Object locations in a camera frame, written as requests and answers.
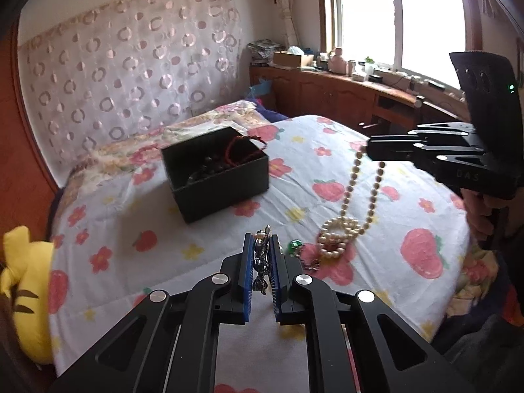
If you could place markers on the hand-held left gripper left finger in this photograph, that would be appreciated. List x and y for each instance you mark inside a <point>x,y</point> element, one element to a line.
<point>247,278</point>

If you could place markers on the yellow plush toy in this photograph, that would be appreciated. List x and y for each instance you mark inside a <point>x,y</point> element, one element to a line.
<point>28,294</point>

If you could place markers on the strawberry print blanket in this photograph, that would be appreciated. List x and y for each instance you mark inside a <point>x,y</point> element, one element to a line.
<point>143,213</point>

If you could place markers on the small white box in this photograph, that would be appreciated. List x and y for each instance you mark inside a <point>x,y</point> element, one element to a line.
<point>358,77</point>

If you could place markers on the black jewelry box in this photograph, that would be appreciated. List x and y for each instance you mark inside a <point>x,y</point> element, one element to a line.
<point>221,188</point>

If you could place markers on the floral bed sheet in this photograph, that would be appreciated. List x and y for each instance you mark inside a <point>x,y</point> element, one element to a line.
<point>123,151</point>

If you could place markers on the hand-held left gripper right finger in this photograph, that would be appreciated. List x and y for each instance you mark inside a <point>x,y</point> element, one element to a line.
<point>276,286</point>

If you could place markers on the green capped bottle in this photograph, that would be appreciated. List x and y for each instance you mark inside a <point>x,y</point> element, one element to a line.
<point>369,65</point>

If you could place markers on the circle patterned wall curtain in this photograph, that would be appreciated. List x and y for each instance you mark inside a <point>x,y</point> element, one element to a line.
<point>123,69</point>

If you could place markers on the pink thermos jug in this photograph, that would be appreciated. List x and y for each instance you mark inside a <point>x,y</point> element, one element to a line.
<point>337,62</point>

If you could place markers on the blue bag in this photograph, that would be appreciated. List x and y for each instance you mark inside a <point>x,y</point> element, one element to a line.
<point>260,88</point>

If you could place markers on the green stone pendant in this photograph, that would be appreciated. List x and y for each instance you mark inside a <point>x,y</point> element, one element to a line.
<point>294,248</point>

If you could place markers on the small black device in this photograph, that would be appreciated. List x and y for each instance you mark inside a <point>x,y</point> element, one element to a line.
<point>375,78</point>

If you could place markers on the cardboard box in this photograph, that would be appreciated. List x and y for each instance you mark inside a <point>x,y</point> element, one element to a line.
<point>286,59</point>

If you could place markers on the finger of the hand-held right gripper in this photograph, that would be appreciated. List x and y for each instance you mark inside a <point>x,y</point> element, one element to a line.
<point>393,153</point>
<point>393,141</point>

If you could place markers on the engraved silver bangle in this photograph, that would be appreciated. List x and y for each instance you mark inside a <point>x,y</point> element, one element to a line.
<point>262,254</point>

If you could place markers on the long wooden cabinet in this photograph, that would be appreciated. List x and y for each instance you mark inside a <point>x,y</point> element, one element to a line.
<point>319,90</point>

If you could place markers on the patterned window curtain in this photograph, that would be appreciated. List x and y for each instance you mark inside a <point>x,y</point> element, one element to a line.
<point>286,8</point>

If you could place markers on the person's right hand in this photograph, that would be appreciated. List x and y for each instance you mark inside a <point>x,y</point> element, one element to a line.
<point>478,217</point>

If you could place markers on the window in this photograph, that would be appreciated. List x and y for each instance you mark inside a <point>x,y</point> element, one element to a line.
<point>368,16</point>

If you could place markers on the stack of newspapers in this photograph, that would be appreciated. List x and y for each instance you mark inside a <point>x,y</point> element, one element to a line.
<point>264,49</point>

